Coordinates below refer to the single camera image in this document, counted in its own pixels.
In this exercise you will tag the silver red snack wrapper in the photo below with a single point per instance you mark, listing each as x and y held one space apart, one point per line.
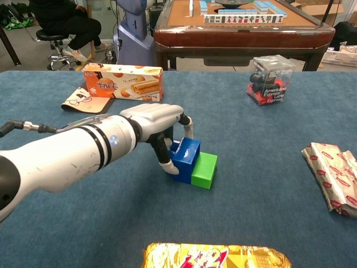
332 176

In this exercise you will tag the seated person in black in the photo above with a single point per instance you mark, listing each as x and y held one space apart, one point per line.
69 22

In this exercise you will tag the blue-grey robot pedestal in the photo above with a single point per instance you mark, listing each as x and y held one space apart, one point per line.
134 36

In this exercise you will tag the orange egg roll box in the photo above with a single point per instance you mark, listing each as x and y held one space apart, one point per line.
111 83

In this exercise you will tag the black bag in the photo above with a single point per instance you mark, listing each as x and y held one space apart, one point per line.
346 35

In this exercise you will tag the blue felt tablecloth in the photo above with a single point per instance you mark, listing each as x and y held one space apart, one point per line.
251 181

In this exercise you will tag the clear coffee capsule box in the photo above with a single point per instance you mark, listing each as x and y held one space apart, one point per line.
272 81

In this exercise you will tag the gold snack package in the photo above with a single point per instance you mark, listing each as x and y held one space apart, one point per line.
212 257

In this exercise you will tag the black swivel stool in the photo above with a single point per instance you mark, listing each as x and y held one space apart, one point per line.
53 36

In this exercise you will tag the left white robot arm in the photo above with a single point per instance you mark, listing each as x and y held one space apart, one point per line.
69 159

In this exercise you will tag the dark table leg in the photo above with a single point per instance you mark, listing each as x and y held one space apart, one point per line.
11 47

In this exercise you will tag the brown mahjong table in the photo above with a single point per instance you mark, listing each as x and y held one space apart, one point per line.
237 36

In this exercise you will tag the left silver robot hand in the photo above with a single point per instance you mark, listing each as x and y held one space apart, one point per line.
156 114

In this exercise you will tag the cartoon printed mouse pad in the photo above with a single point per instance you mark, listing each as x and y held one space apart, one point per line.
81 103

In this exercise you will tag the green toy block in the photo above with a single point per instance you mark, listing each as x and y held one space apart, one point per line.
205 170

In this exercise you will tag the blue toy block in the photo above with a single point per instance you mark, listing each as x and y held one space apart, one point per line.
185 156

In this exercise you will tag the face-up mahjong tile row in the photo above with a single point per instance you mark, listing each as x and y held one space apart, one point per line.
242 19

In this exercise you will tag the white plastic basket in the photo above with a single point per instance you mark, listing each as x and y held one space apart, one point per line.
340 58

